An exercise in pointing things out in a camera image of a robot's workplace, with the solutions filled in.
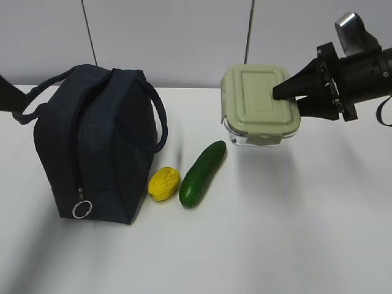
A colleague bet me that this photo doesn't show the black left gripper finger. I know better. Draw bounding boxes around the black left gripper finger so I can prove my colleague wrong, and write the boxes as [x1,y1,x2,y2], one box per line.
[0,76,26,112]

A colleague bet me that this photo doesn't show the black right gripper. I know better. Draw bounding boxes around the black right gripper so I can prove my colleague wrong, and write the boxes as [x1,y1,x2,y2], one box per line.
[273,42,391,122]

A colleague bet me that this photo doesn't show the green lid glass container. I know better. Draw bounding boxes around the green lid glass container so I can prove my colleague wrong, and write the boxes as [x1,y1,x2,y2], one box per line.
[220,64,301,146]

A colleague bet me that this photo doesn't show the dark blue lunch bag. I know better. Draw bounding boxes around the dark blue lunch bag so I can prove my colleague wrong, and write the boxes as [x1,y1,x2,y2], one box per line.
[12,64,168,224]

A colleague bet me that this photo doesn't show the green cucumber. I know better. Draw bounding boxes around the green cucumber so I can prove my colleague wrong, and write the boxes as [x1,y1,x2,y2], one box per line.
[179,140,227,208]

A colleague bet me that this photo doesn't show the yellow lemon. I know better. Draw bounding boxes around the yellow lemon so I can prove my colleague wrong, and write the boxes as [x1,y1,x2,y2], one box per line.
[148,167,181,202]

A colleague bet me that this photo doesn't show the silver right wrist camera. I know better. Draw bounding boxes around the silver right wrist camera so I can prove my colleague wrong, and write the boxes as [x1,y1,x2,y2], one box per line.
[334,12,381,56]

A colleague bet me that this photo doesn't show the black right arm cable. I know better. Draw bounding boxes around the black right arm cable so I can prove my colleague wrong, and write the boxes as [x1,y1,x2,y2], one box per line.
[375,96,392,127]

